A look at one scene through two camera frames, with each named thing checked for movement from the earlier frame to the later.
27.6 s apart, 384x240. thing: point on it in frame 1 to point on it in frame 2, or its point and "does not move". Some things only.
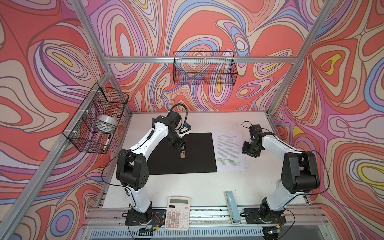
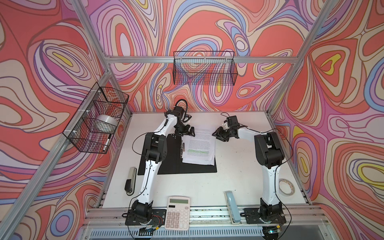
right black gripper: x=245 y=150 to x=219 y=134
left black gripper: x=181 y=144 to x=186 y=132
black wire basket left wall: x=93 y=127 does not move
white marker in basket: x=106 y=143 does not move
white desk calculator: x=177 y=216 does not move
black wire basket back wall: x=201 y=67 does not move
